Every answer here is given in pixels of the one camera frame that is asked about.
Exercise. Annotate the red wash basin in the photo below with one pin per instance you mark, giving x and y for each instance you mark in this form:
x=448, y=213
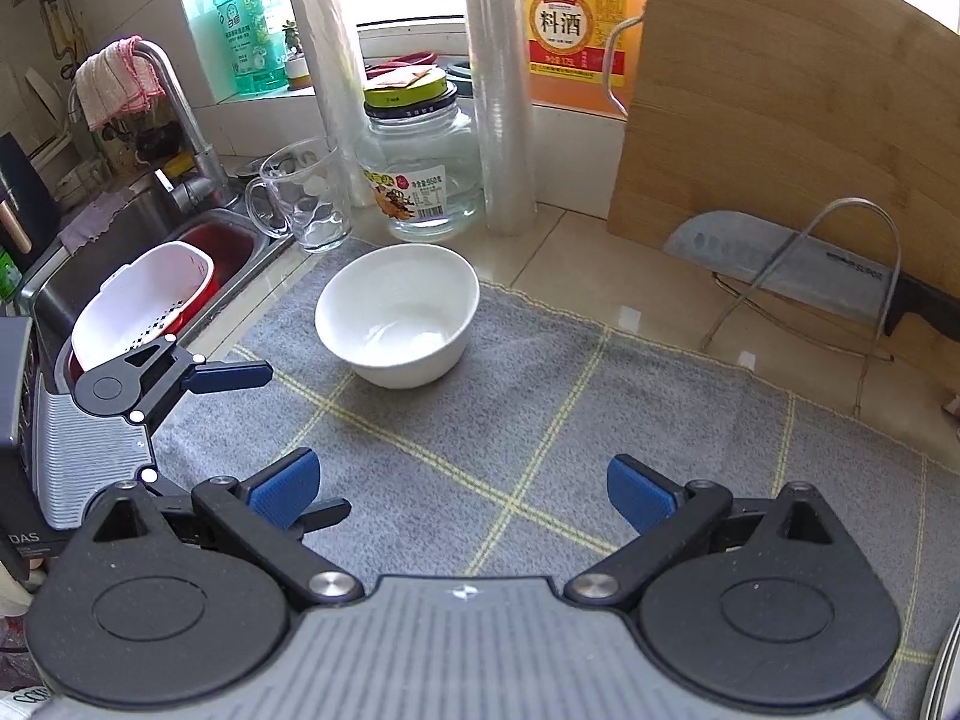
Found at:
x=210, y=262

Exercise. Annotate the large white fruit plate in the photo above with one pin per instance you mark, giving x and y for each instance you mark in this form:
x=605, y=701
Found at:
x=942, y=697

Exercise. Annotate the pink white dishcloth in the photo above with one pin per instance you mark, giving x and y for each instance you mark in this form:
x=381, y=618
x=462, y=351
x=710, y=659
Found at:
x=116, y=82

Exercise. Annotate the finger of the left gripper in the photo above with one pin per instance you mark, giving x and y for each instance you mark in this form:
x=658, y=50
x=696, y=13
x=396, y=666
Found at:
x=216, y=377
x=322, y=514

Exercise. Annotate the orange cooking wine jug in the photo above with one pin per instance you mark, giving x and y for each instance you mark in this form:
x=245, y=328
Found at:
x=583, y=54

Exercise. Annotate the grey teal checked mat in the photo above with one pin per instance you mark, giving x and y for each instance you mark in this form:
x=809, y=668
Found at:
x=499, y=467

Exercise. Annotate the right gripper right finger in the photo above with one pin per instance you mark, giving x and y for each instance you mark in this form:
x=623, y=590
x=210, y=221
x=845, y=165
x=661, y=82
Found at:
x=673, y=522

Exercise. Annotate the steel kitchen sink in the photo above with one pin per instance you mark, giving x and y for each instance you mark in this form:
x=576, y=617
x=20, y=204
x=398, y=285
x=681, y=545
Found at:
x=57, y=287

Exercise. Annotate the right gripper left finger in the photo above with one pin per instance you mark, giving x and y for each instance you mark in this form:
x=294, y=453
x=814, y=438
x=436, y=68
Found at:
x=253, y=519

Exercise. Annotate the floral bowl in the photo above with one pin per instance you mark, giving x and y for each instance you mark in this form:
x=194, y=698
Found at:
x=399, y=316

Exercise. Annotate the white colander basket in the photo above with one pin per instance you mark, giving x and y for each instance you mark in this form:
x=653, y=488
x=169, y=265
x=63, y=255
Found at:
x=139, y=307

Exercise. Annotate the clear glass mug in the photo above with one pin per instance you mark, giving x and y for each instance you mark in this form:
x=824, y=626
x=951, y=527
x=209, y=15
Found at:
x=301, y=193

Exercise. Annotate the green dish soap bottle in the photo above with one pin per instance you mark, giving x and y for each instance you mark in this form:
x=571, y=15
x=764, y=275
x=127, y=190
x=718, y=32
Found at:
x=255, y=51

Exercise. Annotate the black air fryer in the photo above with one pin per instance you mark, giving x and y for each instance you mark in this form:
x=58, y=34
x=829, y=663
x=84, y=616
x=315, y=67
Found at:
x=30, y=217

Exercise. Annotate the small potted plant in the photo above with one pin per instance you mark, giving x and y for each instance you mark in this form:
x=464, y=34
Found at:
x=296, y=67

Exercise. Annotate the tall plastic wrap roll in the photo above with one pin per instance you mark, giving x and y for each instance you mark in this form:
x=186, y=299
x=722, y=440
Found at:
x=503, y=112

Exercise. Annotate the glass jar yellow lid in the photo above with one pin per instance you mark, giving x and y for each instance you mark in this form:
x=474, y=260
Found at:
x=419, y=154

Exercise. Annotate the bamboo cutting board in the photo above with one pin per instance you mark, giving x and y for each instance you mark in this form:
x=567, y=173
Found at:
x=777, y=107

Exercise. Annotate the black handled cleaver knife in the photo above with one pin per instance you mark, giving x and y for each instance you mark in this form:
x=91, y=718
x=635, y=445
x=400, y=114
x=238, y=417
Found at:
x=734, y=244

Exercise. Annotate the metal wire board rack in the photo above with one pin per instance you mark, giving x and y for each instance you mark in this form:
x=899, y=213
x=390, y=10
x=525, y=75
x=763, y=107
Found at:
x=843, y=280

